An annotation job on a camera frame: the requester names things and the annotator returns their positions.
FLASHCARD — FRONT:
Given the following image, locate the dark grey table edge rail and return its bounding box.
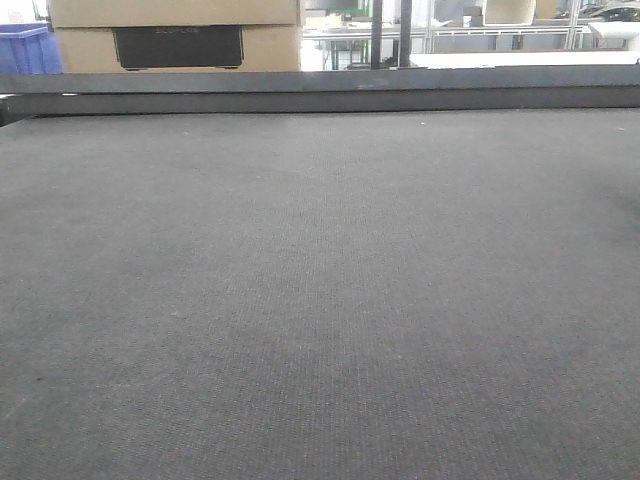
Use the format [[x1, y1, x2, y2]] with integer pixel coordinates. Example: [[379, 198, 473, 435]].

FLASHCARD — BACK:
[[1, 65, 639, 125]]

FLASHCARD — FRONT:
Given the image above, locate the blue crate in background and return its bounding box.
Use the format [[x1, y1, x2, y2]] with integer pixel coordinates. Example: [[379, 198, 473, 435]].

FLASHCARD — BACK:
[[0, 22, 64, 74]]

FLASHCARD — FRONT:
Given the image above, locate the black vertical post right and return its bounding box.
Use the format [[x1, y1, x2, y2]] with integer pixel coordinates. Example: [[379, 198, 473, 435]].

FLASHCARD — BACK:
[[398, 0, 413, 69]]

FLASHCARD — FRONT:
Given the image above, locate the dark grey table mat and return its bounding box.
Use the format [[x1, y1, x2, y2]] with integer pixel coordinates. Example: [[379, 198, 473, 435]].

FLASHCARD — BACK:
[[1, 109, 639, 479]]

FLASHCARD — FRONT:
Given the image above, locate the lower cardboard box black label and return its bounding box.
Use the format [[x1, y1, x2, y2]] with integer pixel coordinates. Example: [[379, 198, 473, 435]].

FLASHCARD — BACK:
[[56, 25, 301, 73]]

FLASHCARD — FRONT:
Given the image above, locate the black vertical post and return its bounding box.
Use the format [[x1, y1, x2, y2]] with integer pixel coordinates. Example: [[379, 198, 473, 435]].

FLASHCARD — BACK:
[[398, 0, 413, 69], [370, 0, 383, 70]]

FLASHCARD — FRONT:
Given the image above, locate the upper cardboard box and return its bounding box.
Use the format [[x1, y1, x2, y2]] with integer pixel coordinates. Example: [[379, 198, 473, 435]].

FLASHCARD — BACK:
[[49, 0, 303, 28]]

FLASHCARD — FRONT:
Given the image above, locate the black vertical post left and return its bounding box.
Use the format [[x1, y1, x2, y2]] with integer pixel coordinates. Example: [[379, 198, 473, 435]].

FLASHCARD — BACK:
[[370, 0, 383, 70]]

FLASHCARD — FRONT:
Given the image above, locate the white background workbench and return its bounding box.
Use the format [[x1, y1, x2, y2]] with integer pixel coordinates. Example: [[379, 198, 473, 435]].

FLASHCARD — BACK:
[[410, 50, 639, 69]]

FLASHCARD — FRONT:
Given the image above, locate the white background shelving rack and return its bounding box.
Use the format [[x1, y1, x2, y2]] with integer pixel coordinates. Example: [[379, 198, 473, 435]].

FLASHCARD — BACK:
[[302, 0, 640, 54]]

